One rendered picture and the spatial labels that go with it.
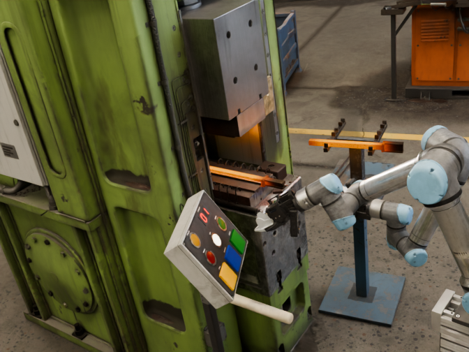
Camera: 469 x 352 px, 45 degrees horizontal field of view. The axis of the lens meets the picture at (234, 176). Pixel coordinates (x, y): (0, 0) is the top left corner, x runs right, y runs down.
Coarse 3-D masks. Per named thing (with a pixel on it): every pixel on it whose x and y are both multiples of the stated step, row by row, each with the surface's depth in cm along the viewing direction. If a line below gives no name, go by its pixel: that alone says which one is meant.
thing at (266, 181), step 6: (210, 168) 267; (216, 168) 266; (222, 168) 265; (228, 174) 261; (234, 174) 259; (240, 174) 258; (246, 174) 257; (258, 180) 252; (264, 180) 249; (270, 180) 248; (276, 180) 248; (282, 180) 247; (264, 186) 250; (270, 186) 249; (276, 186) 248; (282, 186) 247
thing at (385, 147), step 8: (312, 144) 271; (320, 144) 269; (336, 144) 266; (344, 144) 264; (352, 144) 262; (360, 144) 261; (368, 144) 260; (376, 144) 259; (384, 144) 256; (392, 144) 254; (400, 144) 253; (392, 152) 256; (400, 152) 255
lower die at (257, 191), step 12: (228, 168) 268; (240, 168) 266; (216, 180) 260; (228, 180) 258; (240, 180) 257; (252, 180) 253; (216, 192) 255; (228, 192) 251; (240, 192) 250; (252, 192) 248; (264, 192) 254; (252, 204) 247
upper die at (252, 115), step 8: (256, 104) 236; (248, 112) 233; (256, 112) 237; (264, 112) 242; (208, 120) 236; (216, 120) 233; (224, 120) 231; (232, 120) 228; (240, 120) 229; (248, 120) 234; (256, 120) 238; (208, 128) 238; (216, 128) 236; (224, 128) 233; (232, 128) 230; (240, 128) 230; (248, 128) 235; (240, 136) 231
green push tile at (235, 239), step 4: (232, 232) 213; (236, 232) 214; (232, 236) 211; (236, 236) 213; (240, 236) 215; (232, 240) 209; (236, 240) 211; (240, 240) 214; (232, 244) 209; (236, 244) 210; (240, 244) 212; (244, 244) 215; (236, 248) 210; (240, 248) 211; (240, 252) 210
